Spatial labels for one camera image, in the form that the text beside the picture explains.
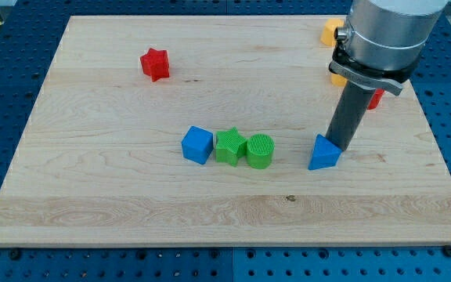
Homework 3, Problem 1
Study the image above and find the blue triangle block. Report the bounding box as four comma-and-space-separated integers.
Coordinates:
308, 134, 342, 170

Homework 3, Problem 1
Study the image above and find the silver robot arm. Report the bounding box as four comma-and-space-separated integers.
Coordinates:
329, 0, 447, 96

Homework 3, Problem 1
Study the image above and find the green star block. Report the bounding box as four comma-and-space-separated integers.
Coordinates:
215, 127, 247, 167

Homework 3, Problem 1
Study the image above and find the blue cube block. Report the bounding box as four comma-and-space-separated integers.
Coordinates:
181, 126, 214, 165

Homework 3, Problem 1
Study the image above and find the green cylinder block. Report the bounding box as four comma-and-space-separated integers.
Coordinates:
247, 133, 275, 169

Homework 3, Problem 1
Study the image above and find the wooden board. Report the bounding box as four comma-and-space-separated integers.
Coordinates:
0, 16, 451, 248

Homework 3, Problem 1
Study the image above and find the red star block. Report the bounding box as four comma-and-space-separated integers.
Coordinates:
139, 48, 170, 82

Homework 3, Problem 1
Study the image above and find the yellow block lower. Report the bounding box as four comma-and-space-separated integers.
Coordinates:
330, 73, 348, 87

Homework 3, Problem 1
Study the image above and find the yellow block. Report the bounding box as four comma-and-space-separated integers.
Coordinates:
330, 73, 348, 87
320, 18, 345, 47

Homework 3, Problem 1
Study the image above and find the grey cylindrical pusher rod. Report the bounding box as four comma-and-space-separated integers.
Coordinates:
325, 81, 376, 151

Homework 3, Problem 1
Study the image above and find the yellow block upper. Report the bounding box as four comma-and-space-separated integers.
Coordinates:
320, 18, 345, 47

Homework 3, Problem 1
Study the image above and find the red block behind rod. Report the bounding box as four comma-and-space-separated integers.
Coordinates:
367, 89, 384, 110

